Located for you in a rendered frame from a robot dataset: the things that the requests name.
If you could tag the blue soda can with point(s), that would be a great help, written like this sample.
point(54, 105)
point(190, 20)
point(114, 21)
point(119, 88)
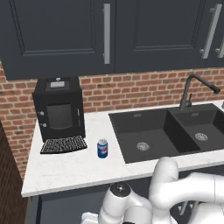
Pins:
point(102, 149)

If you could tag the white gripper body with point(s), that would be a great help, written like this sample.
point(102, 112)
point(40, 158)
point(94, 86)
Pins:
point(89, 218)

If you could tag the dark base cupboard front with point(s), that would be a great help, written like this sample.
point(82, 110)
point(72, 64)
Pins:
point(201, 169)

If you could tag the dark wall cupboard door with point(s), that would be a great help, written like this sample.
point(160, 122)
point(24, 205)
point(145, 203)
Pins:
point(163, 35)
point(217, 23)
point(58, 35)

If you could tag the black double sink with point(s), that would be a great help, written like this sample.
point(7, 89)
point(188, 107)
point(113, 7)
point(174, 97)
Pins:
point(151, 137)

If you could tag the dark drawer front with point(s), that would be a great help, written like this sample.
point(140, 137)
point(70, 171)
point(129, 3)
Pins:
point(73, 210)

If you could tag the black sink tap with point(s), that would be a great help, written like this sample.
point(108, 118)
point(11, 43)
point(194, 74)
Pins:
point(186, 90)

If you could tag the black coffee machine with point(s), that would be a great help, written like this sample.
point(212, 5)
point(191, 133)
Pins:
point(59, 116)

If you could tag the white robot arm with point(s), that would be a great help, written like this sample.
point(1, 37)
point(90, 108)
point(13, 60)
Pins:
point(166, 189)

